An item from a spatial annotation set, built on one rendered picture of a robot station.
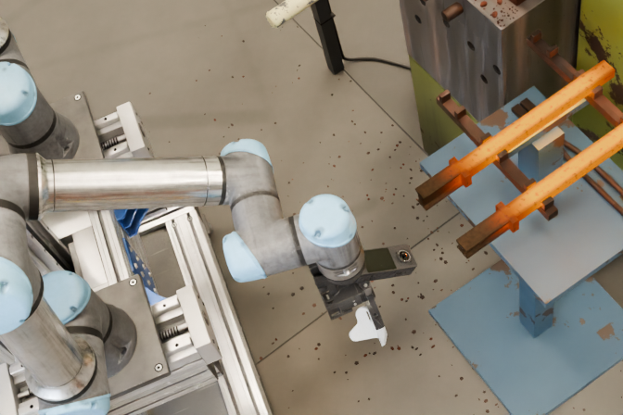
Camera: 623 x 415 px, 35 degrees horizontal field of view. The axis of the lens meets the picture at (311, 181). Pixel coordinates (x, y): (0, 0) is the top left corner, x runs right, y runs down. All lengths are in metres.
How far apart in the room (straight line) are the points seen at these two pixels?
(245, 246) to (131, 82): 1.96
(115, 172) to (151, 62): 1.93
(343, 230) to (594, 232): 0.72
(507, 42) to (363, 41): 1.20
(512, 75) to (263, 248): 0.92
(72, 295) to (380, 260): 0.53
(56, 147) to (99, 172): 0.71
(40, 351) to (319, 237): 0.45
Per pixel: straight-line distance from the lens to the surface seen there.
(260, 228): 1.44
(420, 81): 2.62
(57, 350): 1.57
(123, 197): 1.45
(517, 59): 2.15
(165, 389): 2.06
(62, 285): 1.77
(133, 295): 1.98
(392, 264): 1.58
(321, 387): 2.69
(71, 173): 1.44
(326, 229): 1.39
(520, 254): 1.97
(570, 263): 1.96
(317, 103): 3.10
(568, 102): 1.82
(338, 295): 1.59
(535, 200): 1.71
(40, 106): 2.09
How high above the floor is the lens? 2.51
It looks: 58 degrees down
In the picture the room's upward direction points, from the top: 20 degrees counter-clockwise
